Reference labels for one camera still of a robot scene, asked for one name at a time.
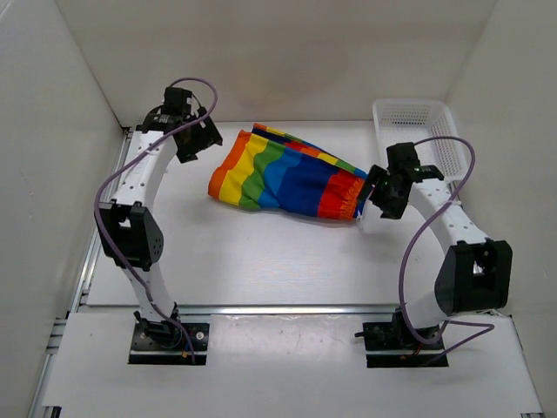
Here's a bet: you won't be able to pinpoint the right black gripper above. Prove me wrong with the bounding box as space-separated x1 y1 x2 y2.
356 165 407 220

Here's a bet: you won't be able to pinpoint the rainbow striped shorts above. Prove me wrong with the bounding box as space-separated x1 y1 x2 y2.
208 124 367 221

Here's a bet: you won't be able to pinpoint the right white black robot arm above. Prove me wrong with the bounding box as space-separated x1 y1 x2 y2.
358 142 513 348

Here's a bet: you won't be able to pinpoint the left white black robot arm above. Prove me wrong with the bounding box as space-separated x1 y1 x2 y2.
94 82 223 355

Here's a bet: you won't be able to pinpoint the white plastic mesh basket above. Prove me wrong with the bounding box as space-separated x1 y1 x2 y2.
372 98 467 183

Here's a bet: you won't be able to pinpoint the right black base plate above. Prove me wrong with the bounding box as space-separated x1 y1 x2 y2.
354 322 449 369

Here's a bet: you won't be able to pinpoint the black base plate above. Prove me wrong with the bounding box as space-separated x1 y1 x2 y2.
128 311 210 366
354 322 449 369

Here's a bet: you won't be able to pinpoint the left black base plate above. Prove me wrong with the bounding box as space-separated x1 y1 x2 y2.
128 311 210 366

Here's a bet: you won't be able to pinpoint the aluminium rail frame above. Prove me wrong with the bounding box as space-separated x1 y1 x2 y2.
25 125 545 418

